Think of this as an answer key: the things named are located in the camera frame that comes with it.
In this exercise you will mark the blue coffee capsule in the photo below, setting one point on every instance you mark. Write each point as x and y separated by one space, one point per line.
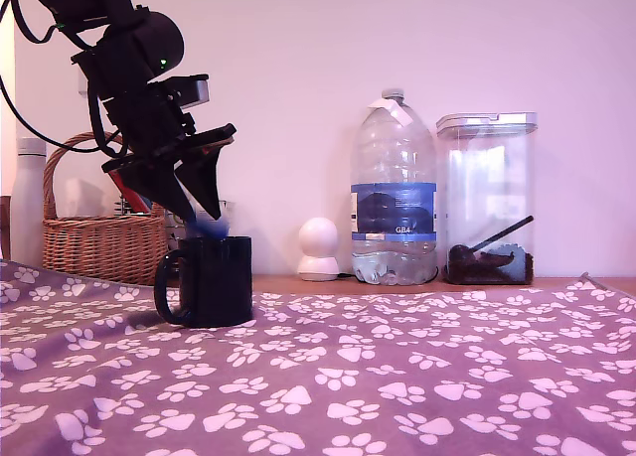
214 227

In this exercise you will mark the black coffee mug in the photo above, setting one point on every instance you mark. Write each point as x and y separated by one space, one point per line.
218 282

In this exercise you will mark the small white printed box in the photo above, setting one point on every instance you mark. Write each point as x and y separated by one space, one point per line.
227 210

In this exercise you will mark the white metal bottle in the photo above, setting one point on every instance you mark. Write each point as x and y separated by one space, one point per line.
29 202

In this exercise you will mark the brown wooden board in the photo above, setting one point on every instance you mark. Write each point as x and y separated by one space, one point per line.
4 227

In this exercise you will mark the large clear water bottle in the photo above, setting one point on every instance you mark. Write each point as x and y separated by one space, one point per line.
393 202

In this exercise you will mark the paw print table cloth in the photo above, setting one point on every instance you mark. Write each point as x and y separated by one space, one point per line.
377 376

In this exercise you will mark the clear lidded storage container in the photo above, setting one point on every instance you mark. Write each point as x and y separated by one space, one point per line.
489 178

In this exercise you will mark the black scoop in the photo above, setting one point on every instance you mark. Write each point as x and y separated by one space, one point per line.
498 238

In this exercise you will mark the dark brown dry kibble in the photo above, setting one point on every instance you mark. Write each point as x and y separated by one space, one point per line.
517 272

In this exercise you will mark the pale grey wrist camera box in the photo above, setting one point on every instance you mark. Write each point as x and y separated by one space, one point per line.
196 91

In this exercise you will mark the small white round camera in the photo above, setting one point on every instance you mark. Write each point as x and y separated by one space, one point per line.
318 242

